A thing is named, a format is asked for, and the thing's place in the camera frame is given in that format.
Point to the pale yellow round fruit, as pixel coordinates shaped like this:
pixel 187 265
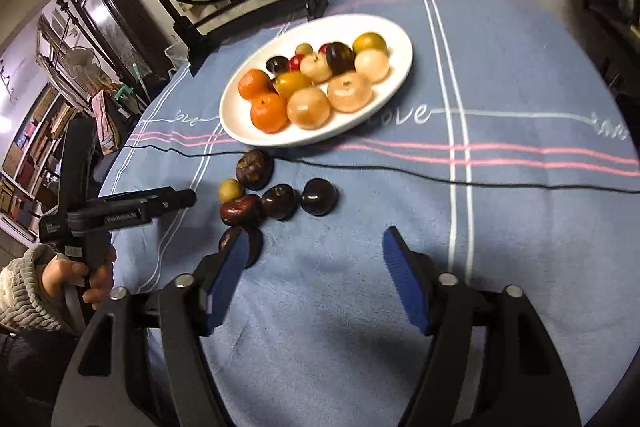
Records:
pixel 308 108
pixel 350 92
pixel 372 65
pixel 316 68

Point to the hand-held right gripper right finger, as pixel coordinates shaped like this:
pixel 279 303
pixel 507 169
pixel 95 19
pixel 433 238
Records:
pixel 407 279

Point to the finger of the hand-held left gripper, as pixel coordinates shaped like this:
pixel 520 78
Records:
pixel 175 202
pixel 140 194

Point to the person's left hand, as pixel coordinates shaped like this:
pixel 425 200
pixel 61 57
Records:
pixel 97 288

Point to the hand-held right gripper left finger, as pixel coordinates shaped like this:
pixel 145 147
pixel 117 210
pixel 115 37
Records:
pixel 230 277

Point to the dark purple round fruit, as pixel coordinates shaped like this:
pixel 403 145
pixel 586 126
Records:
pixel 319 196
pixel 276 65
pixel 279 202
pixel 256 247
pixel 340 57

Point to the dark wooden cabinet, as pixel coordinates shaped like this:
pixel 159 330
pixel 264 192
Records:
pixel 100 7

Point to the yellow green round fruit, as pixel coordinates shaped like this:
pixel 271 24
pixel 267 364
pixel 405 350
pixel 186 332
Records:
pixel 291 83
pixel 369 42

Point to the blue striped tablecloth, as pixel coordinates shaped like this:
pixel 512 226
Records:
pixel 500 232

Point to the shelf with boxes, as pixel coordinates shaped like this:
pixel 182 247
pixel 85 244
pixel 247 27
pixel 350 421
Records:
pixel 35 157

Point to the orange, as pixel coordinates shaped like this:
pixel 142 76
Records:
pixel 254 84
pixel 269 113

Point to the black computer desk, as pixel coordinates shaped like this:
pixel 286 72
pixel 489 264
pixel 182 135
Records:
pixel 610 7

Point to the dark red round fruit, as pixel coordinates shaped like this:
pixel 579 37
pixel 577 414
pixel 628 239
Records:
pixel 242 210

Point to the person's left forearm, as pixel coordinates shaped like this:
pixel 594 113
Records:
pixel 25 292

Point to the person's dark clothing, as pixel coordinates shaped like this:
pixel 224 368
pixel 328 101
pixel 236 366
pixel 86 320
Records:
pixel 30 382

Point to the clear plastic container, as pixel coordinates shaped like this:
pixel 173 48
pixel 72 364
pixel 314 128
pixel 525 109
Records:
pixel 176 54

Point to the pink cloth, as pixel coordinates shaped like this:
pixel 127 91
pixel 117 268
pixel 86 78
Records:
pixel 102 117

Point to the small brown yellow fruit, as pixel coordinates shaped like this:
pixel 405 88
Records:
pixel 303 49

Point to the small red fruit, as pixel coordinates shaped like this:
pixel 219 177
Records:
pixel 297 63
pixel 324 49

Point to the white electric fan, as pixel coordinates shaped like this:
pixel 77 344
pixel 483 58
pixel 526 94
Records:
pixel 82 59

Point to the white oval plate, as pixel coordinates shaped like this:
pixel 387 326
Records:
pixel 397 57

